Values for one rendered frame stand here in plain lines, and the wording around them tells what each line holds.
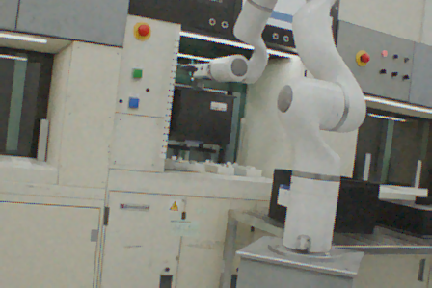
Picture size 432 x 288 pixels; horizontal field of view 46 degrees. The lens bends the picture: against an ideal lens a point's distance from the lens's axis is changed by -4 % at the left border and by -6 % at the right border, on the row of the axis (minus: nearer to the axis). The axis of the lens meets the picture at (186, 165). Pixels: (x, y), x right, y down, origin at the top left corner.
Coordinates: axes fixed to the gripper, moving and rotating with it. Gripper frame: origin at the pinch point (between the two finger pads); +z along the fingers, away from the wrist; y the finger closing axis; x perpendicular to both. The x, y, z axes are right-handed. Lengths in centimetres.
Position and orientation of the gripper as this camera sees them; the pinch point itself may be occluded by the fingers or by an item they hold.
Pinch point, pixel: (199, 73)
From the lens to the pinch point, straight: 201.3
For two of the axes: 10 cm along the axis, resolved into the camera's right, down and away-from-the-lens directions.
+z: -3.9, -1.0, 9.2
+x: 1.2, -9.9, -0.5
